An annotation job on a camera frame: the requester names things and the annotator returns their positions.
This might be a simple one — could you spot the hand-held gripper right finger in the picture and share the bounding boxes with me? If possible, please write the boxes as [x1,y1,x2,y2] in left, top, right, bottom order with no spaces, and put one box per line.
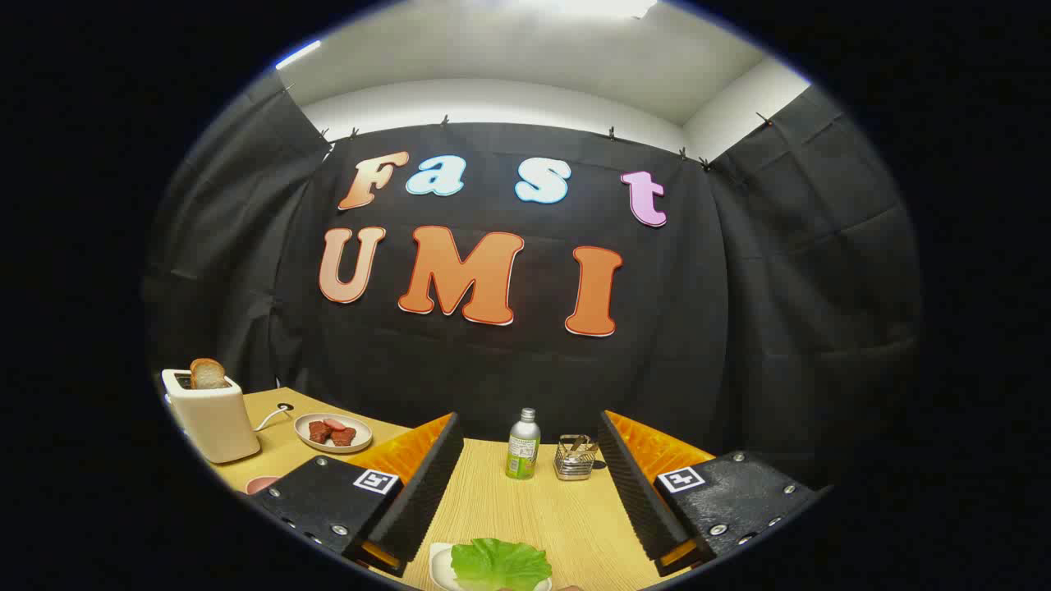
[597,410,822,578]

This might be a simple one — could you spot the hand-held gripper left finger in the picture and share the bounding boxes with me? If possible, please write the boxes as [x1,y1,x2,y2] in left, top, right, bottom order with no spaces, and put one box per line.
[250,412,466,578]

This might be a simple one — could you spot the green lettuce leaf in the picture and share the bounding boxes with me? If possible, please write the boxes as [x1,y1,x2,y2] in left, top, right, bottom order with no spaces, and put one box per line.
[450,538,553,591]

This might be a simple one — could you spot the white square plate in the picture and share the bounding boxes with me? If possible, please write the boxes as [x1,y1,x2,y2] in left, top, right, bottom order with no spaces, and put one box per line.
[428,542,553,591]

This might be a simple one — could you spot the beige round plate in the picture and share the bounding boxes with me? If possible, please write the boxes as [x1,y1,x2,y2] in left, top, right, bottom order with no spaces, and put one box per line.
[294,412,374,455]

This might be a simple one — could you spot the silver bottle with green label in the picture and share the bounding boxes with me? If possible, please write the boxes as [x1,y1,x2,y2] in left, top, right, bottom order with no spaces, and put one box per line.
[505,408,542,481]

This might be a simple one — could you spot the black backdrop cloth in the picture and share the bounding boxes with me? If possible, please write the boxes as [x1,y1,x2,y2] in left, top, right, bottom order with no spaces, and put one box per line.
[144,70,925,485]

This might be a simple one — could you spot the white toaster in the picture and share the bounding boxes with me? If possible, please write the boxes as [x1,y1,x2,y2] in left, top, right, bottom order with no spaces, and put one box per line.
[161,369,262,465]

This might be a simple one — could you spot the metal wire basket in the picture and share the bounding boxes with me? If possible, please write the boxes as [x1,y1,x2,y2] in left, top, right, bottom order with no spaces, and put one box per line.
[553,434,599,482]

